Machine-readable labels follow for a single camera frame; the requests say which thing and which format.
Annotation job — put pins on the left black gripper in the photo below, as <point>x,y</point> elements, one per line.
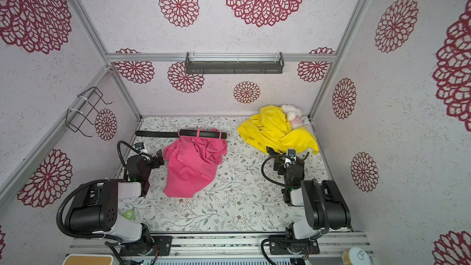
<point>154,159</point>

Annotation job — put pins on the black wire wall rack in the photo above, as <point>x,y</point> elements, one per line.
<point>76,117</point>

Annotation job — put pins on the black wall shelf rail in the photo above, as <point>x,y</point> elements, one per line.
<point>234,64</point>

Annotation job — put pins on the yellow garment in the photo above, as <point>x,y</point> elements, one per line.
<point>272,129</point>

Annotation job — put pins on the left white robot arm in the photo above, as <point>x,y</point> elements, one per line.
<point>91,210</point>

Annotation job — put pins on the pink trousers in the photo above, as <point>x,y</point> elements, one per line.
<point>193,164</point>

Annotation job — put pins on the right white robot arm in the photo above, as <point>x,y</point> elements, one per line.
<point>324,206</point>

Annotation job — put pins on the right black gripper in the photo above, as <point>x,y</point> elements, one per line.
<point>281,160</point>

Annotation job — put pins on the black leather belt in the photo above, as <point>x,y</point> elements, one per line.
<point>183,133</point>

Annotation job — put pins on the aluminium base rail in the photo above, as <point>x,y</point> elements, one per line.
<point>235,248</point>

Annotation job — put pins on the white pink plush toy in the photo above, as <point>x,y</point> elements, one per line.
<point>293,115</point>

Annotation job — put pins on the wooden board white frame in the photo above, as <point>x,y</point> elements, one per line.
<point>87,259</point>

